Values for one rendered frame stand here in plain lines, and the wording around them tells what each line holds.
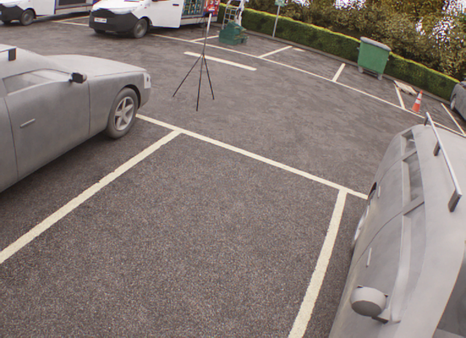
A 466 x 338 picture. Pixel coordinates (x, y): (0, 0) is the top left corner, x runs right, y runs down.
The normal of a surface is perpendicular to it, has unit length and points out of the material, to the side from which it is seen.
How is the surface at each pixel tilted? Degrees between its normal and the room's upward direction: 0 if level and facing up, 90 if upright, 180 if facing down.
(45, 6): 90
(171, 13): 94
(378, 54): 94
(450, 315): 31
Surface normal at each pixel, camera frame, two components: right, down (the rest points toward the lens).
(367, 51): -0.35, 0.46
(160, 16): 0.11, 0.49
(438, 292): -0.36, -0.70
